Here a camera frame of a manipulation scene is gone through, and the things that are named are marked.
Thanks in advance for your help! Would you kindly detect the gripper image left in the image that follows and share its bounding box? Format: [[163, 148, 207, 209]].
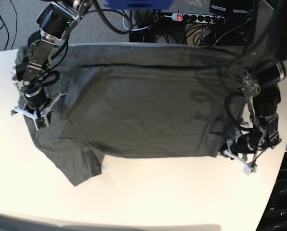
[[18, 86, 52, 113]]

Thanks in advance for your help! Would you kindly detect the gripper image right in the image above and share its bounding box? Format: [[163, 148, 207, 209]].
[[221, 114, 281, 158]]

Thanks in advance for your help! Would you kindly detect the grey T-shirt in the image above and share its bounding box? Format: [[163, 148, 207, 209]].
[[25, 45, 237, 186]]

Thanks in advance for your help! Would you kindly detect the black OpenArm base box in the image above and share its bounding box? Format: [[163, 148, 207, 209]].
[[257, 152, 287, 231]]

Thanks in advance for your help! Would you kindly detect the blue plastic bin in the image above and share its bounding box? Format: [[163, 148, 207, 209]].
[[106, 0, 173, 10]]

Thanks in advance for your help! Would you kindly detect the white power strip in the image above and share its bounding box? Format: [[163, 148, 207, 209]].
[[170, 13, 226, 25]]

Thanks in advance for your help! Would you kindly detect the black cable on wall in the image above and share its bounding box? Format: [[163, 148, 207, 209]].
[[4, 0, 18, 51]]

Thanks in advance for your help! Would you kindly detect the white cable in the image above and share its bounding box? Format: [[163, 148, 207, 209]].
[[122, 10, 150, 31]]

